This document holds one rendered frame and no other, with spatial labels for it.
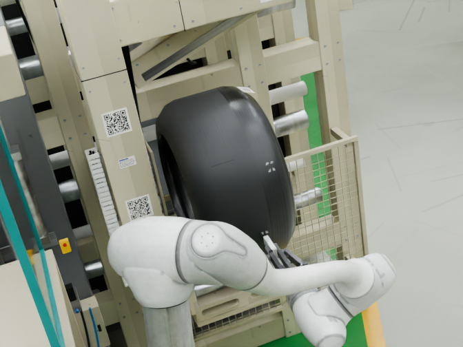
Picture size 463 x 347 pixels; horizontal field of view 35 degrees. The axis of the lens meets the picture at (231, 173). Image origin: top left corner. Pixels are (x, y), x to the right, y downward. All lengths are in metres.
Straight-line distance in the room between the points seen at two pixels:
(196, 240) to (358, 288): 0.59
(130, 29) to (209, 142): 0.46
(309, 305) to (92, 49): 0.89
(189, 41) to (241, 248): 1.24
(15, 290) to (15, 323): 0.14
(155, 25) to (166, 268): 1.06
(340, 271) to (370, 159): 3.09
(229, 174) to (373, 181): 2.56
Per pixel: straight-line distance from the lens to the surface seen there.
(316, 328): 1.92
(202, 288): 2.40
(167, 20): 2.37
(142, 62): 2.53
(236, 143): 2.15
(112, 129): 2.15
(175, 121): 2.23
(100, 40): 2.07
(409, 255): 3.96
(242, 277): 1.48
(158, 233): 1.51
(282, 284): 1.66
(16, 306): 1.94
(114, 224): 2.30
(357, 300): 1.92
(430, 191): 4.48
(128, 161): 2.20
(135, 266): 1.54
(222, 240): 1.41
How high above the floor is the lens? 2.34
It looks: 28 degrees down
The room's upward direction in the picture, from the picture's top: 11 degrees counter-clockwise
